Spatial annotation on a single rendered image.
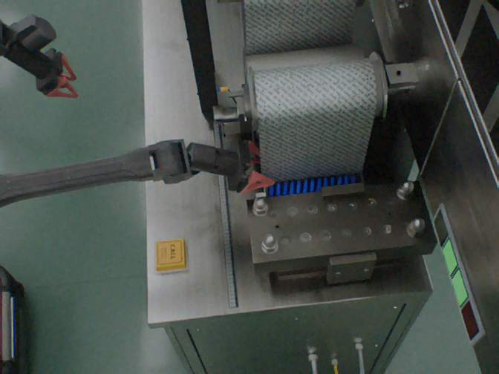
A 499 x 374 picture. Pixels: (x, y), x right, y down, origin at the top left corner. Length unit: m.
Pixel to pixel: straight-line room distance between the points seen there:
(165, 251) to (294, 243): 0.32
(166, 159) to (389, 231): 0.51
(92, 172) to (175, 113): 0.54
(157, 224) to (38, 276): 1.14
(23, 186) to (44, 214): 1.49
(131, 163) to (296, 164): 0.37
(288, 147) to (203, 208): 0.34
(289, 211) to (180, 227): 0.30
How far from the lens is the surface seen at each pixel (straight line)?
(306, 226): 1.31
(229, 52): 1.81
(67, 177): 1.20
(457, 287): 1.14
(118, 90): 2.99
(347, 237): 1.31
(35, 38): 1.46
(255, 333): 1.54
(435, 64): 1.14
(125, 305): 2.41
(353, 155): 1.33
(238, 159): 1.27
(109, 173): 1.19
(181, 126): 1.65
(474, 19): 1.00
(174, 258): 1.42
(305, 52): 1.34
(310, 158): 1.30
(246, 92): 1.19
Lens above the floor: 2.20
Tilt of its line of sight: 59 degrees down
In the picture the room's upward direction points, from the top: 4 degrees counter-clockwise
